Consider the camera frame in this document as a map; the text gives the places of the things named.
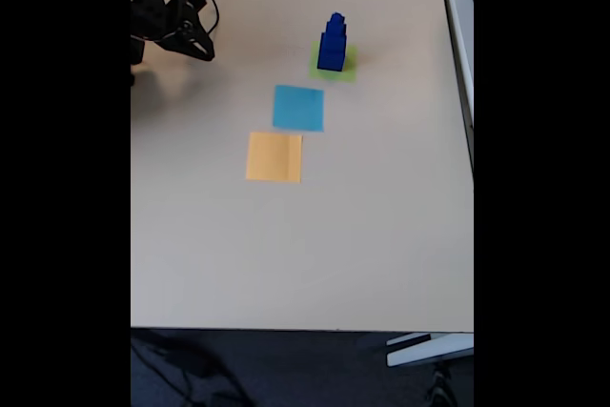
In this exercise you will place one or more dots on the medium blue cube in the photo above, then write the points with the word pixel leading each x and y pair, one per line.
pixel 333 44

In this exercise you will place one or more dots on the small blue cube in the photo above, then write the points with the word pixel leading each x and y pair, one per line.
pixel 335 29

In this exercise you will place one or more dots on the tiny blue cube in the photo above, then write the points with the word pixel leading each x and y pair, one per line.
pixel 336 18

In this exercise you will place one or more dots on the light blue paper square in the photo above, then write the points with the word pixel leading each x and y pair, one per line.
pixel 298 109

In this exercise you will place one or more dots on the orange paper square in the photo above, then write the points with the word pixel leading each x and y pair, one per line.
pixel 274 159

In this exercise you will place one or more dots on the green paper square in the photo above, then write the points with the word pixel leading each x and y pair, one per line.
pixel 351 68

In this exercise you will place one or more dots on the large blue cube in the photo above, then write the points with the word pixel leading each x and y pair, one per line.
pixel 330 60

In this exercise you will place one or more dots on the white desk with dark edge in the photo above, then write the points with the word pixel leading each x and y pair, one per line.
pixel 460 21

